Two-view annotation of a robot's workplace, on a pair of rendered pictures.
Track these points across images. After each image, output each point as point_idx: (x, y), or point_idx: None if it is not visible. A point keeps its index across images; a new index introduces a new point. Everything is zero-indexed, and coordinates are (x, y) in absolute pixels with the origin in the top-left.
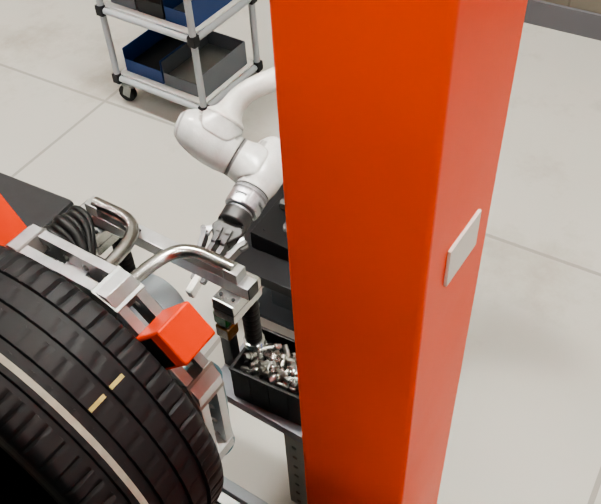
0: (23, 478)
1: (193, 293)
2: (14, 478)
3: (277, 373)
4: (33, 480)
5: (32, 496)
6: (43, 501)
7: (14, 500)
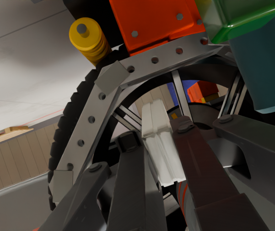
0: (133, 99)
1: (169, 118)
2: (130, 103)
3: None
4: (138, 95)
5: (145, 90)
6: (153, 86)
7: (139, 96)
